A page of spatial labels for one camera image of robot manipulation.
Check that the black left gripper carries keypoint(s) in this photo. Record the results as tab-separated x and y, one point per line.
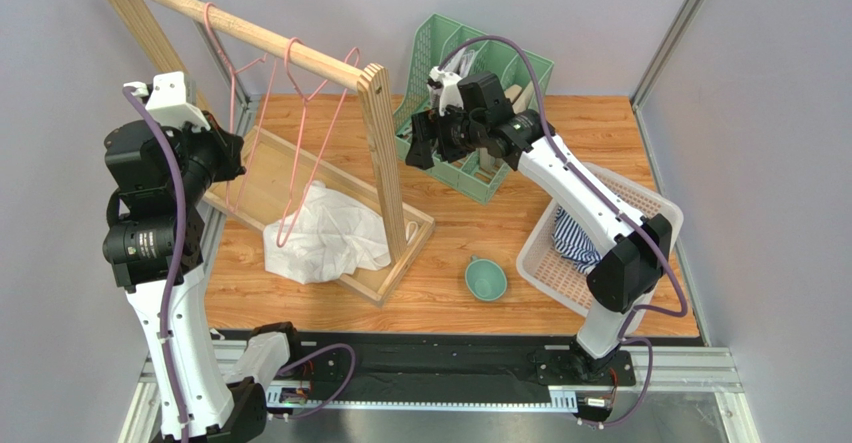
215	138

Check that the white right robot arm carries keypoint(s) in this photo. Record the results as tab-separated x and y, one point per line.
474	113

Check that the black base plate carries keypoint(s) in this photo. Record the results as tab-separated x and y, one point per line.
437	368

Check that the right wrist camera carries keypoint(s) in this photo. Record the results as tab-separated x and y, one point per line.
443	90

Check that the white plastic basket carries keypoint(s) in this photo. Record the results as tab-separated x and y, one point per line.
558	255

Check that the blue white striped tank top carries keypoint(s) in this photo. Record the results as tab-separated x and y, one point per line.
572	243

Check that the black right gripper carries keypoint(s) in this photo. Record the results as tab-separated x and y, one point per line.
420	139

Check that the green plastic file organizer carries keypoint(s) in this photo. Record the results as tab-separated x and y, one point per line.
434	39

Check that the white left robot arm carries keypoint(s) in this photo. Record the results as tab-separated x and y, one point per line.
153	245

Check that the pink wire hanger with white top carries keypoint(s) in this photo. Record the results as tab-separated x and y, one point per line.
232	72

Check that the green ceramic cup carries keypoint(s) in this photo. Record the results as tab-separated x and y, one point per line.
485	279

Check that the wooden clothes rack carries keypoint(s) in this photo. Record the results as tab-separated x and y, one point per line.
282	166

